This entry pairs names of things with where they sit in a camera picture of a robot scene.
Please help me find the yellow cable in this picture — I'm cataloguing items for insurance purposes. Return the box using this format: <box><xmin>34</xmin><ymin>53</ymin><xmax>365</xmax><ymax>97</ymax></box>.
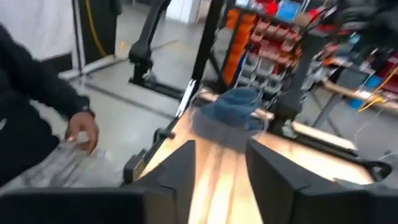
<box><xmin>84</xmin><ymin>0</ymin><xmax>109</xmax><ymax>58</ymax></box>

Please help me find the shelf with red orange bins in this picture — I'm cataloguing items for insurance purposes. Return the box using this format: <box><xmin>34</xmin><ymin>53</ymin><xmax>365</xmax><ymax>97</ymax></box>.
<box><xmin>222</xmin><ymin>0</ymin><xmax>315</xmax><ymax>96</ymax></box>

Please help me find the person's hand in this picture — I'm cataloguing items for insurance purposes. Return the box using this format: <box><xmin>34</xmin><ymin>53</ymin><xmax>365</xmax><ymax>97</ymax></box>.
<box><xmin>64</xmin><ymin>111</ymin><xmax>100</xmax><ymax>156</ymax></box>

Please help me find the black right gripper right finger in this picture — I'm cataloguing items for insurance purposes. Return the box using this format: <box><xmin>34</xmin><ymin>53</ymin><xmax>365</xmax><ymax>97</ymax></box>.
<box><xmin>245</xmin><ymin>139</ymin><xmax>398</xmax><ymax>224</ymax></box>

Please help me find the person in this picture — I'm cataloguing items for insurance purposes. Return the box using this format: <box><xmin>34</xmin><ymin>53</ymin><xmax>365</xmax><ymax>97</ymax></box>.
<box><xmin>0</xmin><ymin>23</ymin><xmax>96</xmax><ymax>187</ymax></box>

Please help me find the wooden workbench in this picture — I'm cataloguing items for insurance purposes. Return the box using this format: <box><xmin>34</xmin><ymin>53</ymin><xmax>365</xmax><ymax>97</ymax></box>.
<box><xmin>322</xmin><ymin>77</ymin><xmax>398</xmax><ymax>114</ymax></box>

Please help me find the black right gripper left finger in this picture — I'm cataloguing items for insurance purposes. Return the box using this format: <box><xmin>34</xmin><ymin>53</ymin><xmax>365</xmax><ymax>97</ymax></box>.
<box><xmin>0</xmin><ymin>139</ymin><xmax>197</xmax><ymax>224</ymax></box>

